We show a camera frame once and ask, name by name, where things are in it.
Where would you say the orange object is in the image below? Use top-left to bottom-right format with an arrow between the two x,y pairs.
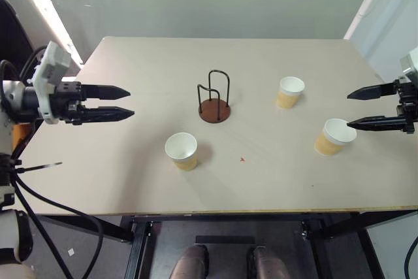
12,123 -> 35,150

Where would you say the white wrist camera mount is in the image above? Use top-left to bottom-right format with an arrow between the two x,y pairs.
31,41 -> 71,125
399,46 -> 418,84

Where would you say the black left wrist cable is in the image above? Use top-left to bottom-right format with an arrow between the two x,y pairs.
0,45 -> 48,84

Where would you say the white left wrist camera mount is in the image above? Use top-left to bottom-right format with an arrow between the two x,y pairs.
31,41 -> 71,125

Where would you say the wire cup holder stand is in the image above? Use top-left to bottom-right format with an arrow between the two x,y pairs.
196,69 -> 233,125

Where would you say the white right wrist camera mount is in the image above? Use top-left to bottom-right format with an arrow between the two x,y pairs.
399,46 -> 418,84

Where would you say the black cable tie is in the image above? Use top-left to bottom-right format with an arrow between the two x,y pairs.
14,161 -> 63,174

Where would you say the dark rounded shape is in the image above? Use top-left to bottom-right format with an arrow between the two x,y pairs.
247,246 -> 291,279
169,244 -> 210,279

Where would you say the black metal table frame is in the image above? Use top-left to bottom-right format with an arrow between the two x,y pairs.
38,207 -> 418,279

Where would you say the black chair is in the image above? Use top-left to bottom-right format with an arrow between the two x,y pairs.
0,0 -> 35,78

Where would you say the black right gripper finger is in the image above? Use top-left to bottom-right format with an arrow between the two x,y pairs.
346,84 -> 398,101
346,115 -> 408,133

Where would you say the tan paper cup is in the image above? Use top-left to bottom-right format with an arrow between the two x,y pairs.
274,76 -> 306,110
313,118 -> 358,157
164,132 -> 199,172

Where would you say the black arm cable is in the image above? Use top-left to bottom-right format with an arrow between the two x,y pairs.
8,157 -> 105,279
404,235 -> 418,279

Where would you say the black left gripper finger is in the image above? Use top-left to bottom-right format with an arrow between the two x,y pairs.
78,106 -> 136,124
80,84 -> 132,101

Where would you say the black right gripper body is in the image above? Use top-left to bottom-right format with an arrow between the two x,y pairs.
393,76 -> 418,136

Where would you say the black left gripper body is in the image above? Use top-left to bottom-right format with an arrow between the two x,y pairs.
51,81 -> 87,126

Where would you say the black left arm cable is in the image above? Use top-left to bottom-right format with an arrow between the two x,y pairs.
8,157 -> 105,279

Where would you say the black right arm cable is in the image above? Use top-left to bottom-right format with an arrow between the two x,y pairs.
404,235 -> 418,279

